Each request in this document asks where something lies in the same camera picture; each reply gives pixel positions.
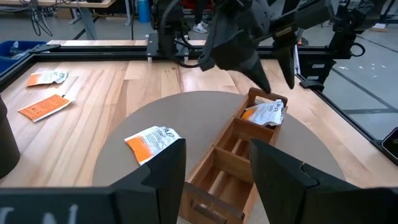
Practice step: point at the blue storage bin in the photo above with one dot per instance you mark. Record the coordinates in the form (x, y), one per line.
(3, 63)

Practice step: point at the wooden tea organizer box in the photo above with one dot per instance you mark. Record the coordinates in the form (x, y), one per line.
(236, 130)

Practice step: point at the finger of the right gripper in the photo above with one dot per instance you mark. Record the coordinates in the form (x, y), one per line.
(236, 46)
(286, 59)

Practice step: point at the person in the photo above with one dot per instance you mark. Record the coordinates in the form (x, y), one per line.
(199, 28)

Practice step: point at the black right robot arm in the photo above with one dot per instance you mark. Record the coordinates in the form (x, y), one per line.
(169, 25)

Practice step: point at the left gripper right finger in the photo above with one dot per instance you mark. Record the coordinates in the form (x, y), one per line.
(289, 193)

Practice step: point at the wooden work table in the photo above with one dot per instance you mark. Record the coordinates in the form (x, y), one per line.
(62, 3)

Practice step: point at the blue barrel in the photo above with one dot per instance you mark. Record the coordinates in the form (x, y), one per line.
(144, 11)

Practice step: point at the black metal table frame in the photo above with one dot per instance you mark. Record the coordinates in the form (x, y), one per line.
(109, 49)

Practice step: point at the orange white tea packet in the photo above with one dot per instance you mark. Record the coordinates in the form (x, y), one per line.
(152, 143)
(46, 77)
(43, 107)
(267, 113)

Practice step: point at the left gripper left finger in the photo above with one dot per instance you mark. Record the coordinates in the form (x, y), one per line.
(155, 193)

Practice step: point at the round grey placemat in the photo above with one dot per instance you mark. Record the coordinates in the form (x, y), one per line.
(186, 118)

